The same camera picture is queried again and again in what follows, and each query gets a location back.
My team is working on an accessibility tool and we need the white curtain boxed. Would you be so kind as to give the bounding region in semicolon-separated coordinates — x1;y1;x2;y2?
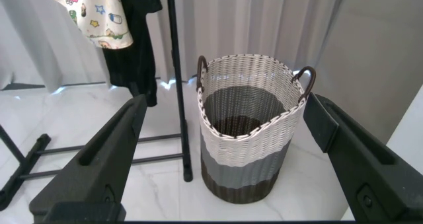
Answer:
0;0;348;93

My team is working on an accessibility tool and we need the white laundry basket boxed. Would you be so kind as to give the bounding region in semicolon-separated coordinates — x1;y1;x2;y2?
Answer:
195;53;317;205

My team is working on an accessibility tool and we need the black clothes rack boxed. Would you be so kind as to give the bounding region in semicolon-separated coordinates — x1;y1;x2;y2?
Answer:
0;0;194;212

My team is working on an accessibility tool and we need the cream printed garment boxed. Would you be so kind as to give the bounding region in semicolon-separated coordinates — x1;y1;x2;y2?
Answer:
45;0;134;50

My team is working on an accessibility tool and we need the black t-shirt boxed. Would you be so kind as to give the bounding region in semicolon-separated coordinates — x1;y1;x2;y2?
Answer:
101;0;164;108

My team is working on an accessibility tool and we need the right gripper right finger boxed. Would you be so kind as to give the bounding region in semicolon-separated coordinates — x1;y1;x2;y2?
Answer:
303;91;423;223

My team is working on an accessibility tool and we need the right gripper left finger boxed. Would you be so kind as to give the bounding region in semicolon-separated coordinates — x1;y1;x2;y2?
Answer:
28;94;148;223

